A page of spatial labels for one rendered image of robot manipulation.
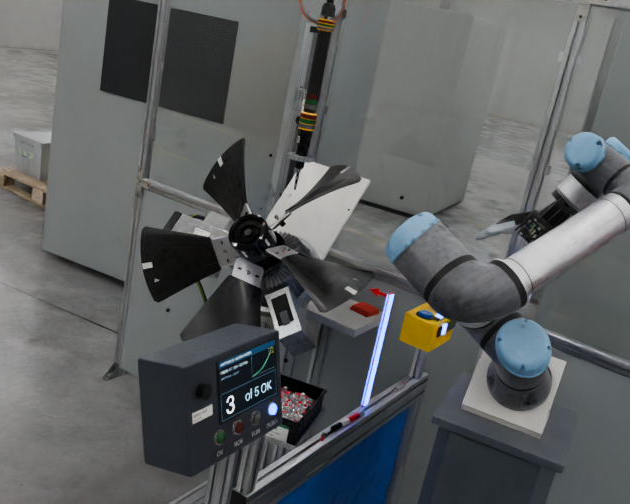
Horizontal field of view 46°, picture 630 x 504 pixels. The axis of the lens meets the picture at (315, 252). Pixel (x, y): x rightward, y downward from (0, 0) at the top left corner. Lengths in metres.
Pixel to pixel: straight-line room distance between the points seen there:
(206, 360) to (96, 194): 3.60
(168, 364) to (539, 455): 0.90
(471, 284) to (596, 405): 1.35
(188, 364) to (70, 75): 3.76
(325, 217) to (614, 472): 1.23
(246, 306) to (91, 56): 2.94
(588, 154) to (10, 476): 2.38
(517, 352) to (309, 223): 0.95
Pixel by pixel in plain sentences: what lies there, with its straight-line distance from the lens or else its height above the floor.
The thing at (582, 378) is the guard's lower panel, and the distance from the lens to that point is 2.56.
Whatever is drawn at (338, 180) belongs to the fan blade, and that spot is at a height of 1.40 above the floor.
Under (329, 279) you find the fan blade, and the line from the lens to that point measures 1.97.
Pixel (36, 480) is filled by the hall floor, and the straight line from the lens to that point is 3.08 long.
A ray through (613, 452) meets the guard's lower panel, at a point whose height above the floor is 0.70.
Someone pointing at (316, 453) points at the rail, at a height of 0.85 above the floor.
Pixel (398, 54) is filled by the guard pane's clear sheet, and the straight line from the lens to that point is 2.67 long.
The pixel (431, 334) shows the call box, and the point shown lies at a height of 1.04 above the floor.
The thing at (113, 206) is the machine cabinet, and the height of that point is 0.50.
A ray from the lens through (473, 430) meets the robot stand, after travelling 1.78.
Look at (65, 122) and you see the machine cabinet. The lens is 4.91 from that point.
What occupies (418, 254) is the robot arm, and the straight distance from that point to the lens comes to 1.31.
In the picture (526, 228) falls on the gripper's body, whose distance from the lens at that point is 1.62.
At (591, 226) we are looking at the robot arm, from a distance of 1.40.
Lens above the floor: 1.81
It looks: 17 degrees down
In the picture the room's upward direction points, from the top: 11 degrees clockwise
